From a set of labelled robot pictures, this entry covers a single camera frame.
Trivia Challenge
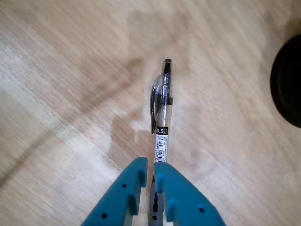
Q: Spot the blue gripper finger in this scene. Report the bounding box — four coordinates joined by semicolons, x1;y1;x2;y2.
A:
81;157;148;226
154;162;228;226

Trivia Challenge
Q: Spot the clear pen grey grip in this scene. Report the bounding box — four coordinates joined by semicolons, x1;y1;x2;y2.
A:
148;58;174;226

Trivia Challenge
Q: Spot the black mesh pen holder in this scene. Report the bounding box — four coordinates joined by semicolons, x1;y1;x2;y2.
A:
269;34;301;129

